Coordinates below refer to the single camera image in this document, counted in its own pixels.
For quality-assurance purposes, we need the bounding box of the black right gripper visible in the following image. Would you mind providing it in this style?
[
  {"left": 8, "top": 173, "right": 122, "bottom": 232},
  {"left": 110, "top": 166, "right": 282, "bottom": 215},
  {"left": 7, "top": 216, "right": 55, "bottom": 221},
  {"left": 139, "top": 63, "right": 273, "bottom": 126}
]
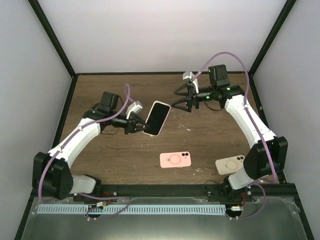
[{"left": 172, "top": 84, "right": 216, "bottom": 113}]

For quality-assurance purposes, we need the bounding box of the white phone case with ring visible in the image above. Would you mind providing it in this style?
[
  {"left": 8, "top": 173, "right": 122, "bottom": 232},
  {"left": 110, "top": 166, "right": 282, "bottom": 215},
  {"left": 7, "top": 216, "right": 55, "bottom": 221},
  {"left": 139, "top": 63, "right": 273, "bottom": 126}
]
[{"left": 142, "top": 100, "right": 172, "bottom": 137}]

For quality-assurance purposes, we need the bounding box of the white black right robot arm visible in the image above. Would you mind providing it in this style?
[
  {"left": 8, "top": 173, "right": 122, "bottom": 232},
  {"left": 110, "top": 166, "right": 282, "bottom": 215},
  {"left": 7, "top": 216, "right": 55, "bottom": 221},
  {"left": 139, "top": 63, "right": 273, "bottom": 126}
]
[{"left": 172, "top": 64, "right": 288, "bottom": 202}]

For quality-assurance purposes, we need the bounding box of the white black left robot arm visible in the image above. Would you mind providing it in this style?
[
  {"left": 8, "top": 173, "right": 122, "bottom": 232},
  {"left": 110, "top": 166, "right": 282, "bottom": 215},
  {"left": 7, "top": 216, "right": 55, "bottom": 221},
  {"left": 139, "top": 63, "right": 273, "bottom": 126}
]
[{"left": 32, "top": 92, "right": 146, "bottom": 202}]

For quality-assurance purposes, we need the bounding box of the pink phone case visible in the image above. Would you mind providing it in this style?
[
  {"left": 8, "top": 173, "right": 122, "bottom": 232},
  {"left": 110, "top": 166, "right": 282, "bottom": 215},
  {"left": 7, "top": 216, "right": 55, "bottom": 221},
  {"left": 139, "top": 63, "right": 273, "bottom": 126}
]
[{"left": 159, "top": 151, "right": 192, "bottom": 169}]

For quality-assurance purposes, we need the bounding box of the beige phone case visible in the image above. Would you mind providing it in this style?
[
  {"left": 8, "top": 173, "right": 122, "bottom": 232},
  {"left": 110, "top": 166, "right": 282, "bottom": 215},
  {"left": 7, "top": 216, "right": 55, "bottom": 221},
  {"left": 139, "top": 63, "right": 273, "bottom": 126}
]
[{"left": 215, "top": 155, "right": 245, "bottom": 176}]

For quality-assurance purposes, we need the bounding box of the grey metal plate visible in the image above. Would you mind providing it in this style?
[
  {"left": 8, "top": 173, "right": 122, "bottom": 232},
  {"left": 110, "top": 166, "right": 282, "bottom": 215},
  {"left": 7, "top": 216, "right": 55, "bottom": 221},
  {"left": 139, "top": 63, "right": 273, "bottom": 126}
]
[{"left": 21, "top": 197, "right": 308, "bottom": 240}]

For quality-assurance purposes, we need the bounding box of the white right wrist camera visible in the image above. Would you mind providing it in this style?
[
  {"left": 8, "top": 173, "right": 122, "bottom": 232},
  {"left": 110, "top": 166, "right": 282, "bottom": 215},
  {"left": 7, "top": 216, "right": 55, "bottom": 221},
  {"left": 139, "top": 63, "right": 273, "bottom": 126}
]
[{"left": 182, "top": 71, "right": 199, "bottom": 94}]

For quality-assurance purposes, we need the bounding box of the black aluminium frame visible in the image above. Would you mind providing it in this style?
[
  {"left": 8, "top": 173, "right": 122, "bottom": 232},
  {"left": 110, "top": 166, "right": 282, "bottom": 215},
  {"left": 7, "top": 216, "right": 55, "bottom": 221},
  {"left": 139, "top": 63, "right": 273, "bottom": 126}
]
[{"left": 28, "top": 0, "right": 314, "bottom": 240}]

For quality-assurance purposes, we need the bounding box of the light blue slotted cable duct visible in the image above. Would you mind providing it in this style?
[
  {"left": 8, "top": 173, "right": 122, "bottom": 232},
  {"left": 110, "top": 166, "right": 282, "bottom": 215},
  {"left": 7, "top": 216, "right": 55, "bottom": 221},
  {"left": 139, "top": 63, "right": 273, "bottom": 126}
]
[{"left": 36, "top": 204, "right": 226, "bottom": 216}]

